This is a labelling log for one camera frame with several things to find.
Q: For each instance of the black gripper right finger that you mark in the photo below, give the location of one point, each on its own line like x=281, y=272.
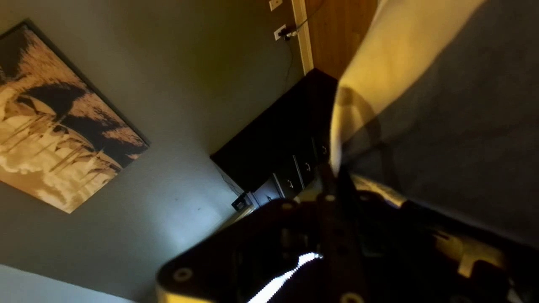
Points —
x=405, y=257

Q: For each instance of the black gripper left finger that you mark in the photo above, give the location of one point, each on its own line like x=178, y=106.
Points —
x=242, y=245

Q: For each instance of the checked plaid pillow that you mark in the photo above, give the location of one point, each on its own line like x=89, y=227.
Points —
x=461, y=111

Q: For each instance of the small black box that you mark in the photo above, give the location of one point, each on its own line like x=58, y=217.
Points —
x=242, y=202

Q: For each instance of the black tall dresser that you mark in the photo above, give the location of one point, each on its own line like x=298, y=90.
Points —
x=281, y=139

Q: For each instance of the white baseboard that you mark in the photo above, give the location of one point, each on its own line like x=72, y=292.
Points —
x=304, y=33

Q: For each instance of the white wall outlet with plug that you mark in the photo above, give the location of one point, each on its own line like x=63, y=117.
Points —
x=281, y=32

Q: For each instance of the framed wall picture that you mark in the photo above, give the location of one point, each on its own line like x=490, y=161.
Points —
x=57, y=122

